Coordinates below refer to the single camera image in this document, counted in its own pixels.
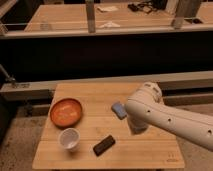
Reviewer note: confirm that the metal clamp on rail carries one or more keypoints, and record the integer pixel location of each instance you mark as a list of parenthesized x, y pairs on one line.
[(12, 80)]

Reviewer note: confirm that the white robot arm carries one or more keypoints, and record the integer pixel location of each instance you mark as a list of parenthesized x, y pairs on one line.
[(144, 106)]

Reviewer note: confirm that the grey metal post right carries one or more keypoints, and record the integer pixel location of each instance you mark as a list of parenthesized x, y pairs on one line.
[(186, 11)]

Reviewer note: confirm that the grey metal post left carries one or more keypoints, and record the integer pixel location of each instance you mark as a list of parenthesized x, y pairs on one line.
[(90, 16)]

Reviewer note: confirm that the crumpled white paper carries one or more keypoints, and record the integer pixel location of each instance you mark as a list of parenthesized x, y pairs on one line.
[(110, 24)]

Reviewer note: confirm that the small clear cup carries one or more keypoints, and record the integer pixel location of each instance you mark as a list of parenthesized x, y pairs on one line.
[(45, 26)]

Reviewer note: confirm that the orange bowl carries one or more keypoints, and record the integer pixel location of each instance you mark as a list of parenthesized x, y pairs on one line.
[(66, 112)]

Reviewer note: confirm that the grey metal post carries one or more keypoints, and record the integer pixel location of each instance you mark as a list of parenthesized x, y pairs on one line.
[(90, 16), (186, 11)]

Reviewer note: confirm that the dark brown rectangular block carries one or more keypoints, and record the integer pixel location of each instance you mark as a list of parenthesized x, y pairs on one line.
[(103, 145)]

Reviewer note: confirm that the blue sponge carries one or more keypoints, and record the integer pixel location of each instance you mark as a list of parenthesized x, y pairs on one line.
[(119, 110)]

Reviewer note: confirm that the white paper cup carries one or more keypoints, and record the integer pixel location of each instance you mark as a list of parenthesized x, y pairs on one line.
[(69, 139)]

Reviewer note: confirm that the white paper sheet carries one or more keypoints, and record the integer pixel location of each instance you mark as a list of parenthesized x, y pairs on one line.
[(107, 9)]

